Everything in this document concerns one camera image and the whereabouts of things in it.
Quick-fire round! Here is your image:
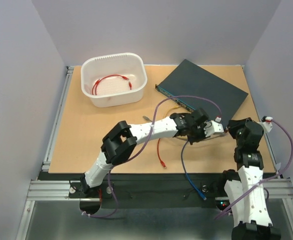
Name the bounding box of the yellow patch cable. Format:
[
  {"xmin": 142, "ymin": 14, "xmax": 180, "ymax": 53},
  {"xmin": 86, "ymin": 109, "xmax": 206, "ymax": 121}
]
[{"xmin": 163, "ymin": 106, "xmax": 182, "ymax": 117}]

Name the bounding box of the dark network switch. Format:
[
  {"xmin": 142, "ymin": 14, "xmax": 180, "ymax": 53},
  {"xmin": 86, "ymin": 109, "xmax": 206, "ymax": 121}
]
[{"xmin": 155, "ymin": 59, "xmax": 248, "ymax": 127}]

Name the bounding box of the long red patch cable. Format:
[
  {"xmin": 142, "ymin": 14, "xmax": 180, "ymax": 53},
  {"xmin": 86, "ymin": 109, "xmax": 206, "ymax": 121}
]
[{"xmin": 91, "ymin": 78, "xmax": 134, "ymax": 96}]

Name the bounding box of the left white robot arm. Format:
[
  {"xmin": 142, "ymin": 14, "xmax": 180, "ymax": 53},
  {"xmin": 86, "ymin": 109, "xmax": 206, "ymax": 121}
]
[{"xmin": 80, "ymin": 108, "xmax": 213, "ymax": 197}]

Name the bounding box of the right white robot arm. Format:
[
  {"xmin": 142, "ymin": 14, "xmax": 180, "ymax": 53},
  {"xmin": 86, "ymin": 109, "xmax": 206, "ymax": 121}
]
[{"xmin": 216, "ymin": 117, "xmax": 282, "ymax": 240}]

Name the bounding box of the white plastic tub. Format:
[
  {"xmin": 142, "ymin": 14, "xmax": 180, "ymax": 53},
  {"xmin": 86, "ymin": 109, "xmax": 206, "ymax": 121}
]
[{"xmin": 80, "ymin": 52, "xmax": 148, "ymax": 108}]

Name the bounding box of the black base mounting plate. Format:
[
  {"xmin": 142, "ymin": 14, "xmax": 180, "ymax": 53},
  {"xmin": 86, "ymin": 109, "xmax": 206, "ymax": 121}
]
[{"xmin": 38, "ymin": 170, "xmax": 239, "ymax": 214}]

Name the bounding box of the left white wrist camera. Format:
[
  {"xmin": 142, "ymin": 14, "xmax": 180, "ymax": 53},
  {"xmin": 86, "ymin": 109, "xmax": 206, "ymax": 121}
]
[{"xmin": 203, "ymin": 120, "xmax": 225, "ymax": 138}]

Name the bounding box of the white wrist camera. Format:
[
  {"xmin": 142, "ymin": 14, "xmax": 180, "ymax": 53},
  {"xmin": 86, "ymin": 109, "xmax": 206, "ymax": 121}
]
[
  {"xmin": 258, "ymin": 116, "xmax": 273, "ymax": 133},
  {"xmin": 203, "ymin": 120, "xmax": 225, "ymax": 138}
]

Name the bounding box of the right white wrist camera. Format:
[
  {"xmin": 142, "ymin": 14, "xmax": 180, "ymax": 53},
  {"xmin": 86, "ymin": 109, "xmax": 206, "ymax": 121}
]
[{"xmin": 258, "ymin": 116, "xmax": 273, "ymax": 133}]

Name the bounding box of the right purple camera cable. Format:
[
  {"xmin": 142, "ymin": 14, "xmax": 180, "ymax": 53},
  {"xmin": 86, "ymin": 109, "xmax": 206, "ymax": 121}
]
[{"xmin": 213, "ymin": 118, "xmax": 293, "ymax": 220}]

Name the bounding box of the purple camera cable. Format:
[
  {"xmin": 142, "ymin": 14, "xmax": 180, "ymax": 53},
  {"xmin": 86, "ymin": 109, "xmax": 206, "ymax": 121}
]
[
  {"xmin": 80, "ymin": 94, "xmax": 223, "ymax": 219},
  {"xmin": 213, "ymin": 118, "xmax": 293, "ymax": 220}
]

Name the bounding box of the red patch cable pair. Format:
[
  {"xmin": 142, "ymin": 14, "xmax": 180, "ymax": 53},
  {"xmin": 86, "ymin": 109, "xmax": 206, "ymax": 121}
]
[{"xmin": 156, "ymin": 138, "xmax": 168, "ymax": 169}]

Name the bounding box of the blue patch cable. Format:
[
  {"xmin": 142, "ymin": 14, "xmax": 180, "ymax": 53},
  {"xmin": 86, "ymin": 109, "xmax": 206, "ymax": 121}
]
[{"xmin": 180, "ymin": 141, "xmax": 208, "ymax": 201}]

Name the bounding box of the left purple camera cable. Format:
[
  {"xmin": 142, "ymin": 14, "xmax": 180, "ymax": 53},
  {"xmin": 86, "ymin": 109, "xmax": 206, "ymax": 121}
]
[{"xmin": 80, "ymin": 94, "xmax": 223, "ymax": 219}]

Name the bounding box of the aluminium frame rail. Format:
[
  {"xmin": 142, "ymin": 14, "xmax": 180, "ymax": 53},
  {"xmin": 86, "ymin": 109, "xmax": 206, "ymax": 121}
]
[{"xmin": 16, "ymin": 66, "xmax": 74, "ymax": 240}]

